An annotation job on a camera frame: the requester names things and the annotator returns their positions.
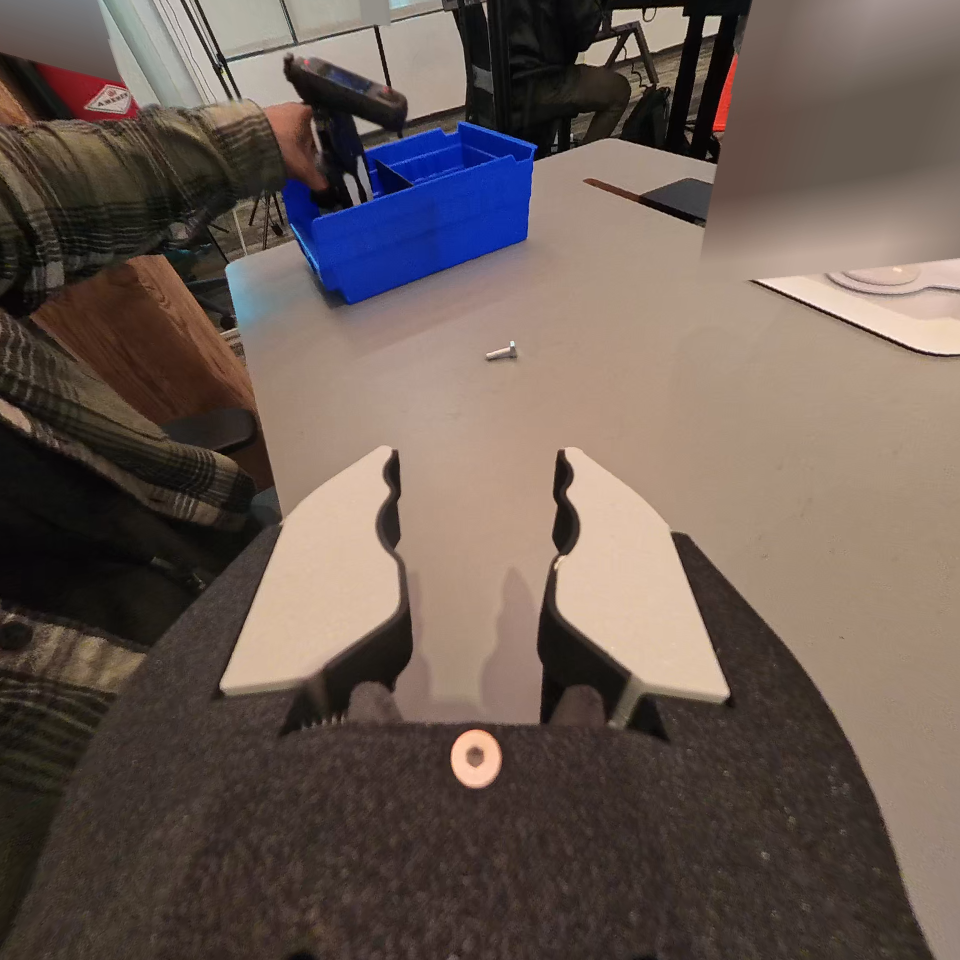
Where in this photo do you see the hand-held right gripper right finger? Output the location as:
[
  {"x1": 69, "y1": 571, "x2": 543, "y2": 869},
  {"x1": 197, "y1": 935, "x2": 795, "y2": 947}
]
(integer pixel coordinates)
[{"x1": 538, "y1": 447, "x2": 732, "y2": 729}]

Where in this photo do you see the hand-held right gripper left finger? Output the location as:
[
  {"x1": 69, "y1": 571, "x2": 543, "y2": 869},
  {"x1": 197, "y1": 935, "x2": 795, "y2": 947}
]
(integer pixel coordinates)
[{"x1": 219, "y1": 446, "x2": 415, "y2": 725}]

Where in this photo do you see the wide blue storage bin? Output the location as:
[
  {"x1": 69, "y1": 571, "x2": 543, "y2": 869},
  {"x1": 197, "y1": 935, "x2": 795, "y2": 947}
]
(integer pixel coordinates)
[{"x1": 283, "y1": 120, "x2": 538, "y2": 306}]

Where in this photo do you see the person's left hand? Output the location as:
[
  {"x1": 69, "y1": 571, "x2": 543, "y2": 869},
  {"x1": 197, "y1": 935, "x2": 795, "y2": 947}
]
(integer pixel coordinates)
[{"x1": 266, "y1": 102, "x2": 333, "y2": 194}]

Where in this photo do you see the black office chair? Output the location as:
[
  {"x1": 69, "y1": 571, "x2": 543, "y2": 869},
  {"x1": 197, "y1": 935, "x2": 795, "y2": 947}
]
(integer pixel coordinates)
[{"x1": 168, "y1": 191, "x2": 240, "y2": 331}]

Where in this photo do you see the black chair armrest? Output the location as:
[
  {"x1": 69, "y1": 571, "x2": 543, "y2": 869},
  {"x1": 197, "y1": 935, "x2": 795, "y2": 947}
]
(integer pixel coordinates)
[{"x1": 159, "y1": 408, "x2": 260, "y2": 456}]

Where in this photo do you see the red printed sign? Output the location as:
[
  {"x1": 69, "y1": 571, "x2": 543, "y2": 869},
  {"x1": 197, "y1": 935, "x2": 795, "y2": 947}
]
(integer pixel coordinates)
[{"x1": 33, "y1": 62, "x2": 141, "y2": 123}]

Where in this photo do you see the person's torso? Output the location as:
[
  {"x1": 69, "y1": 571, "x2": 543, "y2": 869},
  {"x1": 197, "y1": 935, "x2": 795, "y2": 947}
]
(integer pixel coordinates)
[{"x1": 0, "y1": 303, "x2": 260, "y2": 834}]

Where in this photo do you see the black backpack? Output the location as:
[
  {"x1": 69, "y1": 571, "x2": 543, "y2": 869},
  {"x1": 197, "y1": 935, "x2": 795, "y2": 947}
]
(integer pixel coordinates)
[{"x1": 621, "y1": 84, "x2": 674, "y2": 147}]

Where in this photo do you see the black smartphone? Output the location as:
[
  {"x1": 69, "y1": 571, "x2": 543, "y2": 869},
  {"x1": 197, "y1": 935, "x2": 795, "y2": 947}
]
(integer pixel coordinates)
[{"x1": 639, "y1": 177, "x2": 714, "y2": 225}]

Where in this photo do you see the white board stand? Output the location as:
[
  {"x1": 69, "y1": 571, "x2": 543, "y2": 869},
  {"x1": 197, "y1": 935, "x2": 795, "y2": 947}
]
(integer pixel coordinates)
[{"x1": 752, "y1": 257, "x2": 960, "y2": 357}]

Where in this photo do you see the wooden post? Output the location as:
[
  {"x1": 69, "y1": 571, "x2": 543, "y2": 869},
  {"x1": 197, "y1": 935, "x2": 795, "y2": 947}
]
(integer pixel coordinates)
[{"x1": 0, "y1": 56, "x2": 275, "y2": 492}]

